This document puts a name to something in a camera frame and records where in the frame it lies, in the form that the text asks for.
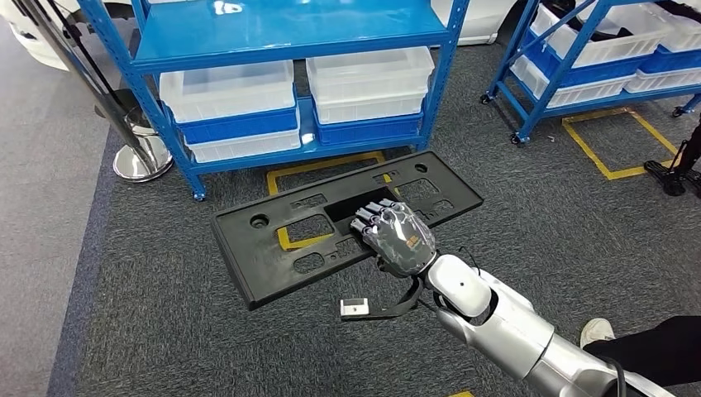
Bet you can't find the black plastic plate part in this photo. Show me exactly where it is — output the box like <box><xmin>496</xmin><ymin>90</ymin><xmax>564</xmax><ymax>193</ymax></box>
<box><xmin>210</xmin><ymin>151</ymin><xmax>484</xmax><ymax>312</ymax></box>

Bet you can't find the blue metal shelf rack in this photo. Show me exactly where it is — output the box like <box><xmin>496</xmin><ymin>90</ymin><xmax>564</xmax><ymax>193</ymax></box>
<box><xmin>76</xmin><ymin>0</ymin><xmax>472</xmax><ymax>203</ymax></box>
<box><xmin>480</xmin><ymin>0</ymin><xmax>701</xmax><ymax>146</ymax></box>

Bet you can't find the black tripod stand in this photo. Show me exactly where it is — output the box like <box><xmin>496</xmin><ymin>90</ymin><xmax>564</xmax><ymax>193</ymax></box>
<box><xmin>643</xmin><ymin>112</ymin><xmax>701</xmax><ymax>199</ymax></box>

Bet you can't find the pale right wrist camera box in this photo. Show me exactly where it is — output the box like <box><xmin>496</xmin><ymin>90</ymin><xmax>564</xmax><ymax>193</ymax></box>
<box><xmin>339</xmin><ymin>297</ymin><xmax>370</xmax><ymax>319</ymax></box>

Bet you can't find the white car with red stripe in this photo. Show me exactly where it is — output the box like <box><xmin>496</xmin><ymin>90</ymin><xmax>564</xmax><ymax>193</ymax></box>
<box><xmin>0</xmin><ymin>0</ymin><xmax>518</xmax><ymax>72</ymax></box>

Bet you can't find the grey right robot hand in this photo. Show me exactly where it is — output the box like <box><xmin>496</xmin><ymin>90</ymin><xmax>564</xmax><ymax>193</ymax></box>
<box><xmin>350</xmin><ymin>198</ymin><xmax>438</xmax><ymax>278</ymax></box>

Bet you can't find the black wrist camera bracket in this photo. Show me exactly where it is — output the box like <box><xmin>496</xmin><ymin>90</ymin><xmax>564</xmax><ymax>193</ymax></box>
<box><xmin>340</xmin><ymin>275</ymin><xmax>427</xmax><ymax>323</ymax></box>

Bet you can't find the person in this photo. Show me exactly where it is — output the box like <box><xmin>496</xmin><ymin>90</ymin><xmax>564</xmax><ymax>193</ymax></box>
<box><xmin>579</xmin><ymin>314</ymin><xmax>701</xmax><ymax>387</ymax></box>

